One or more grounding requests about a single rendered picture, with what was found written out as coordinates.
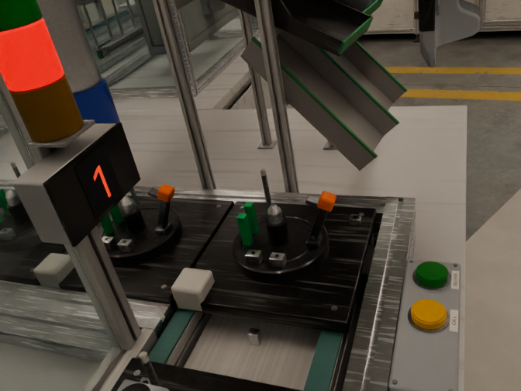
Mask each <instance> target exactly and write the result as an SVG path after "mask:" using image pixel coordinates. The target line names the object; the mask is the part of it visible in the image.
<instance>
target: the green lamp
mask: <svg viewBox="0 0 521 391"><path fill-rule="evenodd" d="M42 17H43V15H42V13H41V11H40V7H39V6H38V3H37V0H0V32H2V31H6V30H10V29H15V28H19V27H22V26H26V25H29V24H31V23H33V22H36V21H38V20H40V19H41V18H42Z"/></svg>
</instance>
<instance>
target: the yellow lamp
mask: <svg viewBox="0 0 521 391"><path fill-rule="evenodd" d="M9 93H10V95H11V96H12V99H13V101H14V103H15V105H16V108H17V109H18V111H19V115H20V116H21V118H22V121H23V123H24V125H25V127H26V129H27V132H28V134H29V136H30V138H31V140H32V141H34V142H37V143H47V142H52V141H56V140H61V139H63V138H65V137H69V136H70V135H72V134H74V133H76V132H78V131H79V130H80V128H82V127H83V125H84V121H83V119H82V117H81V114H80V111H79V109H78V105H77V103H76V101H75V99H74V96H73V93H72V91H71V87H70V85H69V83H68V81H67V77H66V75H65V74H64V75H63V76H62V77H61V78H60V79H58V80H56V81H55V82H52V83H50V84H48V85H44V86H42V87H39V88H35V89H30V90H26V91H20V92H14V91H11V90H9Z"/></svg>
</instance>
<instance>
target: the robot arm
mask: <svg viewBox="0 0 521 391"><path fill-rule="evenodd" d="M418 5H419V42H420V53H421V54H422V56H423V58H424V60H425V61H426V63H427V64H428V66H429V67H435V65H436V48H437V47H438V46H441V45H444V44H446V43H451V42H454V41H456V40H461V39H464V38H467V37H469V36H473V35H475V34H476V33H477V32H478V31H479V30H480V27H481V19H480V15H481V13H480V9H479V7H478V6H477V5H475V4H473V3H470V2H467V1H465V0H440V4H439V3H438V0H418Z"/></svg>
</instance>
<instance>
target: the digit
mask: <svg viewBox="0 0 521 391"><path fill-rule="evenodd" d="M75 171H76V172H77V174H78V177H79V179H80V182H81V185H82V187H83V189H84V191H85V194H86V196H87V198H88V201H89V203H90V206H91V208H92V211H93V213H94V215H95V218H96V219H98V218H99V217H100V216H101V215H102V214H103V213H104V212H105V211H106V210H107V209H108V208H109V207H110V206H111V205H112V204H113V203H114V202H115V201H116V200H117V199H118V198H119V197H120V196H121V195H122V190H121V188H120V185H119V182H118V179H117V177H116V173H115V172H114V169H113V166H112V163H111V161H110V159H109V155H108V153H107V150H106V148H105V145H104V144H102V145H101V146H100V147H99V148H97V149H96V150H95V151H94V152H92V153H91V154H90V155H89V156H87V157H86V158H85V159H84V160H83V161H82V162H81V163H80V164H78V165H77V166H76V167H75Z"/></svg>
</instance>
